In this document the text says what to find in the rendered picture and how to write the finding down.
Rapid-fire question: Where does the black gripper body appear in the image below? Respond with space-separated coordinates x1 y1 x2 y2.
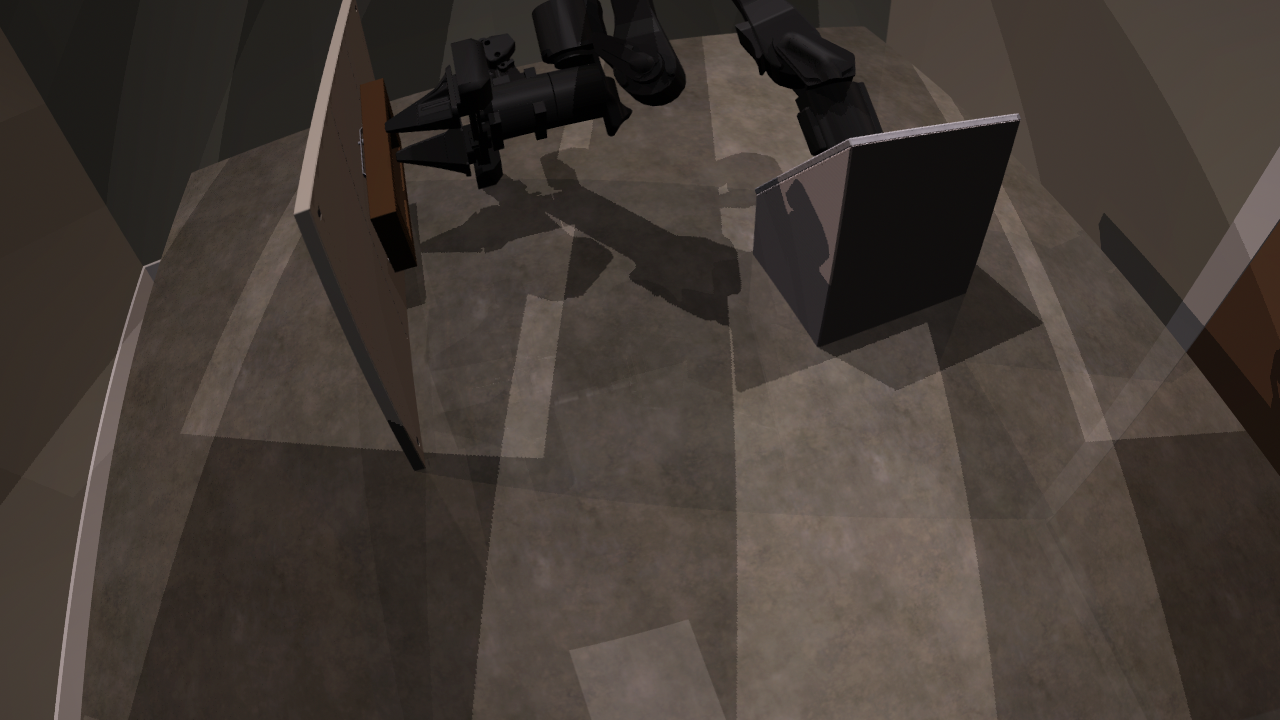
451 38 558 190

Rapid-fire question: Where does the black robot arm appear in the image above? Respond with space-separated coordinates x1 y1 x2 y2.
477 0 883 156

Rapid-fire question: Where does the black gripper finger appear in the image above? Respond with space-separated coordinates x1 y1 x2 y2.
396 117 472 177
385 64 461 133

